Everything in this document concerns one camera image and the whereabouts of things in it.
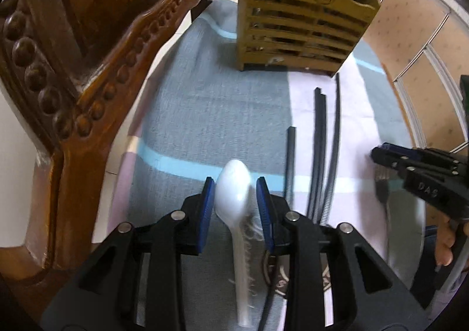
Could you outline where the carved wooden chair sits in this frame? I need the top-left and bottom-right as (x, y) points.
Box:
(0, 0), (213, 317)

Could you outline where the black chopstick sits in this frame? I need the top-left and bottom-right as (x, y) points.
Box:
(322, 73), (341, 225)
(315, 93), (327, 223)
(307, 87), (323, 222)
(284, 127), (297, 203)

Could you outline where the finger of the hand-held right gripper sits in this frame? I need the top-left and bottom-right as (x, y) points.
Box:
(371, 148), (416, 185)
(381, 144), (458, 170)

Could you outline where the white spoon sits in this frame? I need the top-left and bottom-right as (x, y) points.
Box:
(214, 160), (254, 328)

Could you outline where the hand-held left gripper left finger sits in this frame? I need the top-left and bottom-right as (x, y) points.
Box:
(40, 176), (215, 331)

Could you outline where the person's right hand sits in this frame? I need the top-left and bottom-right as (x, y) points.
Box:
(435, 214), (458, 266)

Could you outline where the striped grey pink seat cloth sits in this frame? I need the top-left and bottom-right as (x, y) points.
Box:
(91, 0), (427, 331)

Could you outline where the metal fork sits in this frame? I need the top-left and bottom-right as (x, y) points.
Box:
(375, 166), (394, 266)

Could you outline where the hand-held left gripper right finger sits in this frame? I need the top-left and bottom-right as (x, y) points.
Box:
(256, 176), (431, 331)

